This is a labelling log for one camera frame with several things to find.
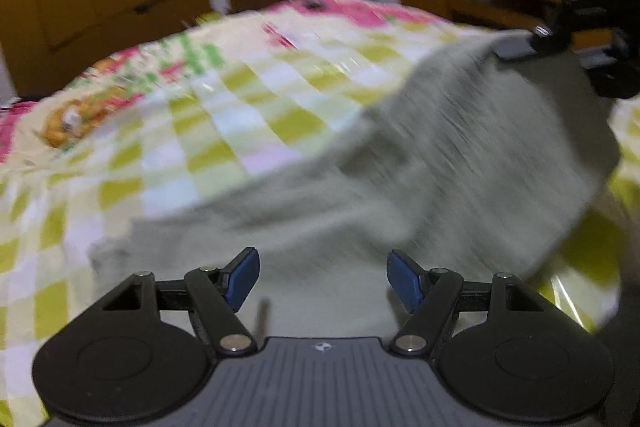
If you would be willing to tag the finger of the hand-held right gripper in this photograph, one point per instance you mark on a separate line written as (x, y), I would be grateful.
(525, 44)

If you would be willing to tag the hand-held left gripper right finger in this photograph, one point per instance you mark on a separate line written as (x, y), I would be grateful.
(405, 279)

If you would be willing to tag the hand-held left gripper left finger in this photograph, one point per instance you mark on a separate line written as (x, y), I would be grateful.
(242, 277)

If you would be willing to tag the grey-green pants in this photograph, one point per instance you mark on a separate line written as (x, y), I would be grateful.
(450, 157)

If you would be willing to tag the checkered floral bed blanket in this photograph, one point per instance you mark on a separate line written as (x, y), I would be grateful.
(175, 122)

